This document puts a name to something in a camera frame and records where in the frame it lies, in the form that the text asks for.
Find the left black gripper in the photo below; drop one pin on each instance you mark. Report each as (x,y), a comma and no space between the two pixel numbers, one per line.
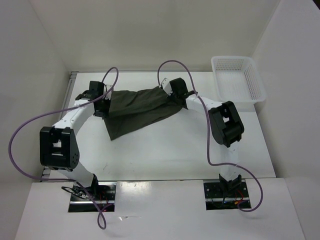
(105,114)

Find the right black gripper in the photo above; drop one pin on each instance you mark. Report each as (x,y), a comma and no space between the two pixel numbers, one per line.
(172,97)

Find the olive green shorts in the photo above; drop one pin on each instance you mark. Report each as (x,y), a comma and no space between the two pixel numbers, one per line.
(130,111)

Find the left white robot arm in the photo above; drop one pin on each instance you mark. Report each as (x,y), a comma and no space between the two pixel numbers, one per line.
(59,150)

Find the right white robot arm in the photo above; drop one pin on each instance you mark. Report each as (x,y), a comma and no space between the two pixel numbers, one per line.
(224,125)

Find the white plastic basket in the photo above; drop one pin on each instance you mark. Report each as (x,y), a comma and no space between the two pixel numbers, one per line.
(237,79)

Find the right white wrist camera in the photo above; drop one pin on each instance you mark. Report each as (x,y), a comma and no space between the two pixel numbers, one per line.
(166,86)

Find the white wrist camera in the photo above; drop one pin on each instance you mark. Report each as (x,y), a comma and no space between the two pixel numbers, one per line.
(108,89)
(166,86)

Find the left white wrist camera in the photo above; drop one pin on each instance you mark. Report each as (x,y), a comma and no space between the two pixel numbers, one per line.
(108,89)

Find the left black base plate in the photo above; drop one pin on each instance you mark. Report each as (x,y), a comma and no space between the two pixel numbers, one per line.
(81,203)

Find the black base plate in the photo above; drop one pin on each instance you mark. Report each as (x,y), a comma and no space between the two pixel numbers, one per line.
(81,203)
(215,199)

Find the aluminium table edge rail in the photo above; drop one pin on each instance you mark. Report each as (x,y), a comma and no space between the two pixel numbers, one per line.
(48,173)

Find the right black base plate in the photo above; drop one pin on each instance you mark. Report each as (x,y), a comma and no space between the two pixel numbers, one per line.
(215,199)

